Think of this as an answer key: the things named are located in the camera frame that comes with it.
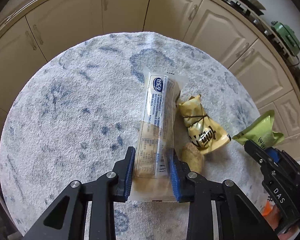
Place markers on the orange plastic bag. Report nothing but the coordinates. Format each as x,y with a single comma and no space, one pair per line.
271,214

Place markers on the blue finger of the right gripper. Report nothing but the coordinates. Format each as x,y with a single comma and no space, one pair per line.
257,153
274,154

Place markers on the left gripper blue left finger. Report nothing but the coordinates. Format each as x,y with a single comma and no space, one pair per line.
124,172

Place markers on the green electric cooker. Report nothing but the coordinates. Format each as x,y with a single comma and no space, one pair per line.
287,36

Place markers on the green snack bag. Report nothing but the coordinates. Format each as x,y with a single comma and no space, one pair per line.
261,132

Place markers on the ginger root piece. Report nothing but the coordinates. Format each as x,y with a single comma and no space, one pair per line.
193,157

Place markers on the yellow snack bag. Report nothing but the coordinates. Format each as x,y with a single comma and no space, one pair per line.
204,133

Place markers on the cream lower kitchen cabinets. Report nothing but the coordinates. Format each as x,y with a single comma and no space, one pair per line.
38,30

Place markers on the person right hand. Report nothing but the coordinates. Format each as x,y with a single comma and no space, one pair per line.
290,234

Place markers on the round table floral tablecloth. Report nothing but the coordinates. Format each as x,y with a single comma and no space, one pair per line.
81,111

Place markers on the long bread wrapper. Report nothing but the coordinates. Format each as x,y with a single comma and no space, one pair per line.
151,172

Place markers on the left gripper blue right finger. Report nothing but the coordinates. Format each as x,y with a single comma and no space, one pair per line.
178,176

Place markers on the black gas stove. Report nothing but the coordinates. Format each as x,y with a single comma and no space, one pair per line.
253,15

